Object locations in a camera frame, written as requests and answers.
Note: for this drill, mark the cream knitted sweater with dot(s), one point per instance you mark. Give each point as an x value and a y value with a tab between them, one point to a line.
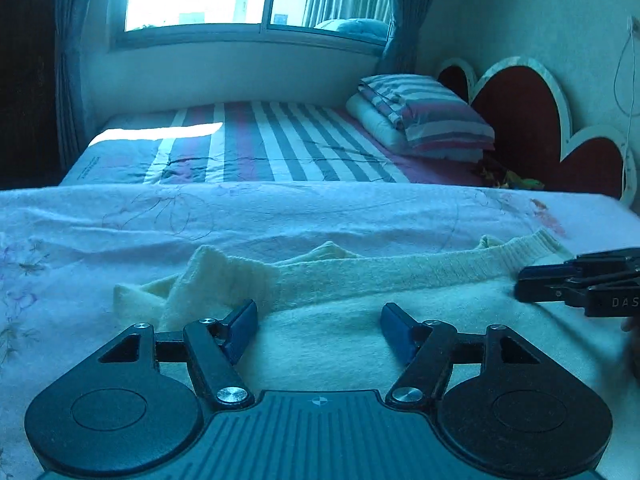
350	280

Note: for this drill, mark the white pillow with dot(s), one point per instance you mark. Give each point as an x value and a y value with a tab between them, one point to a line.
370	120

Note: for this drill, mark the red scalloped headboard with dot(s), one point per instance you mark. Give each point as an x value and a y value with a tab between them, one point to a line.
520	105

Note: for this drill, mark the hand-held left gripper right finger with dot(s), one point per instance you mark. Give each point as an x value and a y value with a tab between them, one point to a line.
397	330

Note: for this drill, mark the floral bed sheet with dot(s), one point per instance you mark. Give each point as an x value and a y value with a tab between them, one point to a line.
250	220

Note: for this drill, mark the dark wooden wardrobe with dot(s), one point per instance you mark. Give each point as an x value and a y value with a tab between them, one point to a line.
25	85

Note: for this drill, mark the blue bedding behind window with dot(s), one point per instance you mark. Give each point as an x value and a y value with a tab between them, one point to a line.
355	27

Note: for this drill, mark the striped pillow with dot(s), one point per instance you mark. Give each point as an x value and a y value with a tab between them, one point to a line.
435	110

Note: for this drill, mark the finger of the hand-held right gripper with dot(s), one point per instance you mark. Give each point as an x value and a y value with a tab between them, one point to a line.
547	272
547	292

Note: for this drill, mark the colourful crumpled cloth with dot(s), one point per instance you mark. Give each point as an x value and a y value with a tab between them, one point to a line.
505	177

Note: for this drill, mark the blue window curtain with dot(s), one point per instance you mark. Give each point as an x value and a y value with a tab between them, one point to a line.
410	10
75	60

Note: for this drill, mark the striped bed sheet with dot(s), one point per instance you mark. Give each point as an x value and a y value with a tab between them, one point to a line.
280	145

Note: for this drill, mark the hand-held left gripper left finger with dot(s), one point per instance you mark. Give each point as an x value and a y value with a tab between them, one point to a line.
242	325

